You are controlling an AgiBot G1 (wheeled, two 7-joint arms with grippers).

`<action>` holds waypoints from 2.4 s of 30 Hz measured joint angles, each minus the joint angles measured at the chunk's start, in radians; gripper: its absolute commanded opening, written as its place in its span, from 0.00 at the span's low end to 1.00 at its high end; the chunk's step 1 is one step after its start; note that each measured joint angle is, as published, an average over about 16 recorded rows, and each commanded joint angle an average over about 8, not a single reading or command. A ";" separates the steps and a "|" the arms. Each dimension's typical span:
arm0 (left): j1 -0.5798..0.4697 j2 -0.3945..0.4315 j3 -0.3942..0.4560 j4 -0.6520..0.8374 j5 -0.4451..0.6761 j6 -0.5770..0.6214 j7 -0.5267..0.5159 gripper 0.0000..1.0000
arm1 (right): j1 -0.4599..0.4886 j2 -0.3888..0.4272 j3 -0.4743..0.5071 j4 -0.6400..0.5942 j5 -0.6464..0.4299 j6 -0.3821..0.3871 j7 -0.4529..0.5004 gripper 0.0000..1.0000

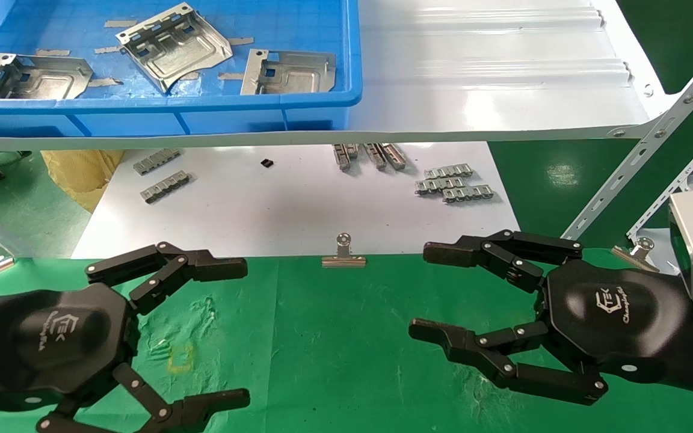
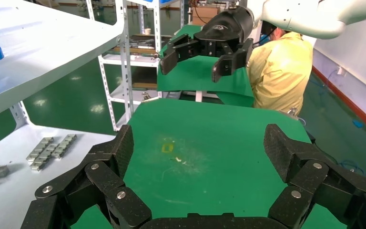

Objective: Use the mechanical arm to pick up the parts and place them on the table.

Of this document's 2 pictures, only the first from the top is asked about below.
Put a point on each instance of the perforated white steel bar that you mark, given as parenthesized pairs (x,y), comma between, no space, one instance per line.
(635,155)
(662,201)

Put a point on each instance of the stamped sheet metal bracket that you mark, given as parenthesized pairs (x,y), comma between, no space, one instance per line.
(46,78)
(298,72)
(172,48)

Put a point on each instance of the green table cloth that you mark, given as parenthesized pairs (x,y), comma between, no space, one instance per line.
(334,337)

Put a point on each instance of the yellow plastic bag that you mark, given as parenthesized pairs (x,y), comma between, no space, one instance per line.
(82,174)

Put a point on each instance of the grey metal rail piece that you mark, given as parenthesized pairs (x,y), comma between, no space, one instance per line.
(353,150)
(341,157)
(394,156)
(375,156)

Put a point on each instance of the white metal shelf board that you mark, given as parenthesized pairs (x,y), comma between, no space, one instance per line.
(473,90)

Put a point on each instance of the grey tape strip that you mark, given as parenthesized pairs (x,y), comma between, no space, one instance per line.
(106,82)
(190,76)
(231,76)
(242,41)
(107,50)
(53,52)
(121,23)

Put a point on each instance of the blue plastic bin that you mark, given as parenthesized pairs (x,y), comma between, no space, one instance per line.
(160,117)

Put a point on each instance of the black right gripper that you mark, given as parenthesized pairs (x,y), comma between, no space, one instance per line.
(611,319)

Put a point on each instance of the black connector strip far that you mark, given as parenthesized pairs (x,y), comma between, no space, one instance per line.
(156,161)

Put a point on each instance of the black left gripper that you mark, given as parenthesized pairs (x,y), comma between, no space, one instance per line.
(52,343)

